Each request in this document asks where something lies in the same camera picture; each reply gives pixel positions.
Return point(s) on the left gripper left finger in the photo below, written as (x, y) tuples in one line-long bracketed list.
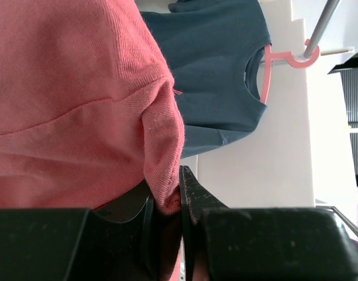
[(113, 242)]

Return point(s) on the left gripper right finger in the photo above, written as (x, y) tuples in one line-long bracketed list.
[(223, 243)]

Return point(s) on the red t shirt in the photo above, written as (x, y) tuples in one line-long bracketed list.
[(88, 112)]

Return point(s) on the pink plastic hanger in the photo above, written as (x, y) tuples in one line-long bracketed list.
[(298, 62)]

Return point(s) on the teal t shirt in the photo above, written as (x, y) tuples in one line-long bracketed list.
[(213, 49)]

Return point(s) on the white metal clothes rack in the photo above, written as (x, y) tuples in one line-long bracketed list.
[(319, 30)]

